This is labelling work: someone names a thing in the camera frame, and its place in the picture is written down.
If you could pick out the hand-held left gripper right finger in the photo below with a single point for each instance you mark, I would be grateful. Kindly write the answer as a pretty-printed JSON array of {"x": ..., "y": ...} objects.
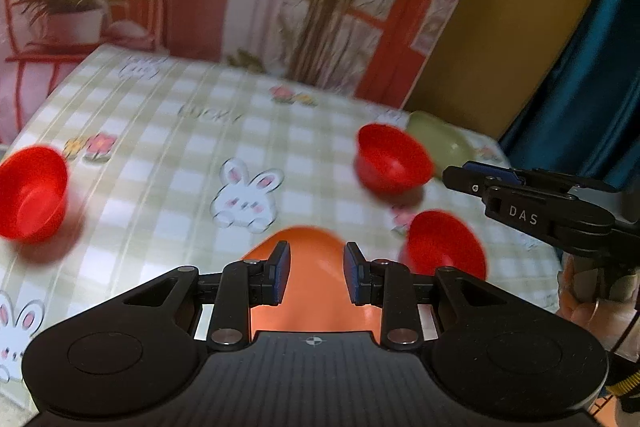
[{"x": 353, "y": 276}]

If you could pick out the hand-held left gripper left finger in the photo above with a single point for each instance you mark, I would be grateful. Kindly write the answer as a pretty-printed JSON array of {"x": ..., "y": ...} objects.
[{"x": 281, "y": 274}]

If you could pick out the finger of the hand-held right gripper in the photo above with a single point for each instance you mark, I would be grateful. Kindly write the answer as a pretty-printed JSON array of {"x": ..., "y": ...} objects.
[
  {"x": 530, "y": 214},
  {"x": 495, "y": 171}
]

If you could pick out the orange bowl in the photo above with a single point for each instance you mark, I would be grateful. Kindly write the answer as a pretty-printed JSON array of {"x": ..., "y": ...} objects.
[{"x": 305, "y": 287}]

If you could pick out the pale green bowl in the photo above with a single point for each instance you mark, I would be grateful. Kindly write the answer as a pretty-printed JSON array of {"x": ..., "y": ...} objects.
[{"x": 445, "y": 142}]

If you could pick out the red plastic bowl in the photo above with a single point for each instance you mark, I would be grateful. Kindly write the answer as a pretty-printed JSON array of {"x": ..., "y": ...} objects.
[
  {"x": 392, "y": 162},
  {"x": 445, "y": 242},
  {"x": 30, "y": 194}
]

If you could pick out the person's right hand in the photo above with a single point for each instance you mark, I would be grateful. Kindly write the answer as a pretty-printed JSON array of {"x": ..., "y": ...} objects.
[{"x": 580, "y": 302}]

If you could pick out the teal curtain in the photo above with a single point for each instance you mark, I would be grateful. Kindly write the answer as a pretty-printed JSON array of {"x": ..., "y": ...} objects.
[{"x": 595, "y": 82}]

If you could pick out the green checked rabbit tablecloth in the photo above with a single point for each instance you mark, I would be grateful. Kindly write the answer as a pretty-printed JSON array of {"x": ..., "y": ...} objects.
[{"x": 200, "y": 167}]

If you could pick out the mustard brown board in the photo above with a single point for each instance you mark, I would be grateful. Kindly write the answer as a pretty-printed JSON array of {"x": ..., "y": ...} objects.
[{"x": 510, "y": 17}]

